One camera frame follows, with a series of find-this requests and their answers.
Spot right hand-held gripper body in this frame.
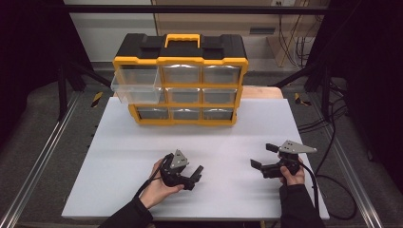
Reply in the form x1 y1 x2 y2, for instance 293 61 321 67
260 140 317 180

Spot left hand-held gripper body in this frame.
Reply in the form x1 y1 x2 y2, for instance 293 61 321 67
159 149 197 192

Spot single clear storage drawer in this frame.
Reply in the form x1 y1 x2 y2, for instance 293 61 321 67
110 66 163 105

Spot yellow black drawer organizer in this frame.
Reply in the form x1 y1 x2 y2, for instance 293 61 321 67
112 32 250 127

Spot person's right hand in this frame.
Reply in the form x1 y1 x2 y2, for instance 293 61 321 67
278 154 306 187

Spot person's left hand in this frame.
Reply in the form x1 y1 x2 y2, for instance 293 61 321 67
139 158 185 210

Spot white table mat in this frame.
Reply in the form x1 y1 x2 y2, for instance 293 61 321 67
61 96 331 221

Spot yellow black hazard tape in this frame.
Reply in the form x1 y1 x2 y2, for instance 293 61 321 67
294 92 313 107
90 90 105 108

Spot wooden table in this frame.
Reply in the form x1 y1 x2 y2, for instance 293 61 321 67
113 85 284 100

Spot grid of clear plastic drawers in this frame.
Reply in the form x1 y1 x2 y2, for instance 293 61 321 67
136 64 241 122

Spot black curtain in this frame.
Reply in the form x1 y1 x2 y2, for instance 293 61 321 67
308 0 403 186
0 0 94 150

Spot black metal crossbar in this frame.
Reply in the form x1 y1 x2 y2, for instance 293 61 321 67
44 4 350 15

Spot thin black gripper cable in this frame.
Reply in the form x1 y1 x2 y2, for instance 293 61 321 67
132 153 175 200

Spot thick black gripper cable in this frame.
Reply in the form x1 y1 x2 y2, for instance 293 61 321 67
298 161 358 221

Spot black floor cables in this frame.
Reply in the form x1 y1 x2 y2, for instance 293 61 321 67
297 80 350 134

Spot aluminium floor rail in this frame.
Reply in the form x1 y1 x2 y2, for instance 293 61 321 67
308 93 386 228
0 91 82 228

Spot black metal frame post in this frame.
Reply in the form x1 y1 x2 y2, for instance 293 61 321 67
57 60 119 122
271 60 333 122

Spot bunch of hanging cables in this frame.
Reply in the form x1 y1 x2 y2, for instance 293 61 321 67
277 0 319 69

